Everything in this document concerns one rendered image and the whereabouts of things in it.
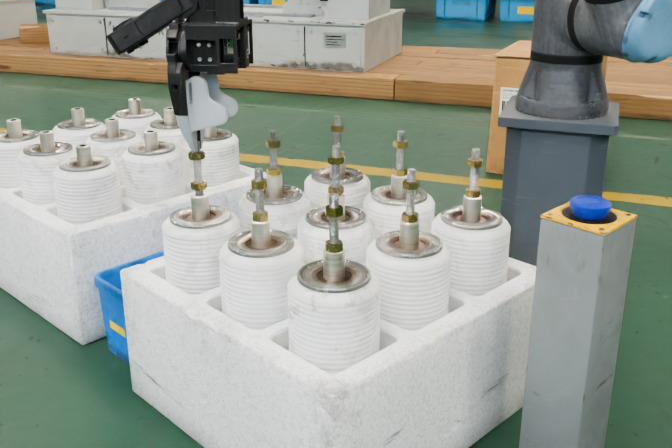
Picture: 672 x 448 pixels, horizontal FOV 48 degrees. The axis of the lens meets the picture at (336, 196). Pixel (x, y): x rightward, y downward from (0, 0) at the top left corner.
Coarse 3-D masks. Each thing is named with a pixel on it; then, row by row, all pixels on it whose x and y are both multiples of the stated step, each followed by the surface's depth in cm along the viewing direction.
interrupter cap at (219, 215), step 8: (184, 208) 95; (216, 208) 96; (224, 208) 95; (176, 216) 93; (184, 216) 93; (216, 216) 93; (224, 216) 93; (176, 224) 91; (184, 224) 90; (192, 224) 90; (200, 224) 90; (208, 224) 90; (216, 224) 90
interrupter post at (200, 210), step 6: (204, 192) 93; (192, 198) 92; (198, 198) 91; (204, 198) 92; (192, 204) 92; (198, 204) 92; (204, 204) 92; (192, 210) 92; (198, 210) 92; (204, 210) 92; (192, 216) 93; (198, 216) 92; (204, 216) 92
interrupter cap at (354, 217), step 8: (320, 208) 96; (352, 208) 95; (312, 216) 93; (320, 216) 93; (352, 216) 93; (360, 216) 93; (312, 224) 91; (320, 224) 90; (328, 224) 90; (344, 224) 90; (352, 224) 90; (360, 224) 91
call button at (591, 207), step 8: (576, 200) 76; (584, 200) 76; (592, 200) 76; (600, 200) 76; (608, 200) 76; (576, 208) 75; (584, 208) 74; (592, 208) 74; (600, 208) 74; (608, 208) 75; (584, 216) 75; (592, 216) 75; (600, 216) 75
